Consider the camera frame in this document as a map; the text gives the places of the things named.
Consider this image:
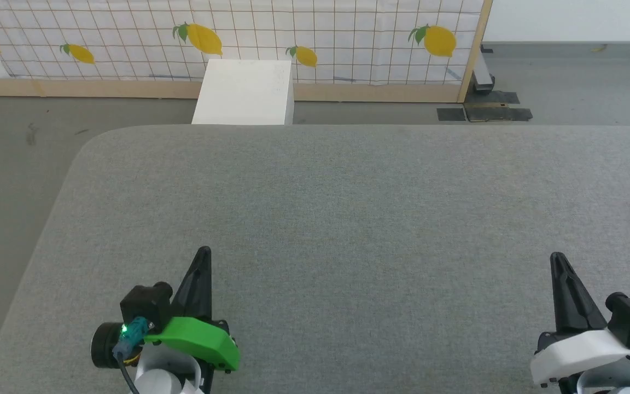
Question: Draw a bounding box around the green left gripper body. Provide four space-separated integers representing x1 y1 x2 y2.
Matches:
144 316 241 373

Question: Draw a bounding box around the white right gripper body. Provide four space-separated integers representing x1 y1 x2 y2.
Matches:
530 328 630 386

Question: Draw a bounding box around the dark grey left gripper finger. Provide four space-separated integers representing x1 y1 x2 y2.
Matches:
172 246 213 322

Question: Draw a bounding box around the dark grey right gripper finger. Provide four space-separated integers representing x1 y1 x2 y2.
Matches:
550 252 609 335

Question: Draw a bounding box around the grey upholstered sofa cushion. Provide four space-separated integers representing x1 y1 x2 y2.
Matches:
0 124 630 394

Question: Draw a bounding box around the long black floor mat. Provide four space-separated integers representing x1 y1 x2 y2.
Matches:
465 104 533 122

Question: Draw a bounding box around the white box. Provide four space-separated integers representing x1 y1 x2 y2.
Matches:
191 59 295 126

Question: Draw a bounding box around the black floor mat under foot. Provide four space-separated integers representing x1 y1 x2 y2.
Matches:
464 91 520 105

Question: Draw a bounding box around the lemon-patterned grid partition panel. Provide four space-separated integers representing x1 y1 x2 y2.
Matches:
0 0 494 105

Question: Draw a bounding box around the grey metal partition foot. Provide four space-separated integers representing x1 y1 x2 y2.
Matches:
472 47 495 94

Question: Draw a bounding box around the lemon print grid cloth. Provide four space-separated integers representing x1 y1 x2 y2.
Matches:
0 0 485 86

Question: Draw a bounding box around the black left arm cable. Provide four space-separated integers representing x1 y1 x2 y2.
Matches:
113 316 150 394

